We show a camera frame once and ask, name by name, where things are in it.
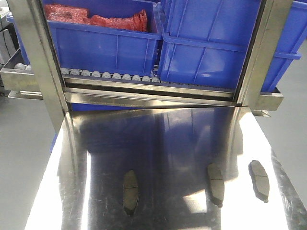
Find brake pad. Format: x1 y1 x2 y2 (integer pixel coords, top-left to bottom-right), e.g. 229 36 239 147
248 160 270 203
123 170 139 215
207 163 224 207

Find right blue plastic crate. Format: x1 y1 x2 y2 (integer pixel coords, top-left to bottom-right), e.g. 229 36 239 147
157 0 307 93

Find blue plastic crate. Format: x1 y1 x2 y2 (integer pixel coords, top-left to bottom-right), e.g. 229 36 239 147
6 0 163 77
157 0 307 93

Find steel roller conveyor rack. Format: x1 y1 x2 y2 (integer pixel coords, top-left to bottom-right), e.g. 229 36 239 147
1 0 292 131

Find red bubble wrap bags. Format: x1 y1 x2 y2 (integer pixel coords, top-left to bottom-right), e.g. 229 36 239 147
44 3 148 32

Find left blue plastic crate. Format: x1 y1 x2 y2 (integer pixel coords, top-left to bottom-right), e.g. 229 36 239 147
6 0 163 77

